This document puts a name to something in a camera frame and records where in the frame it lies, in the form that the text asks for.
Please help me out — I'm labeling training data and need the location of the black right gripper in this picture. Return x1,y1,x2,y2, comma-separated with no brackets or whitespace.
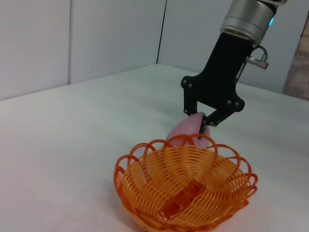
181,32,253,140

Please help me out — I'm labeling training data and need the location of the orange plastic woven basket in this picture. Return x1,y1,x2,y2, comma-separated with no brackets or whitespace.
113,138,258,232

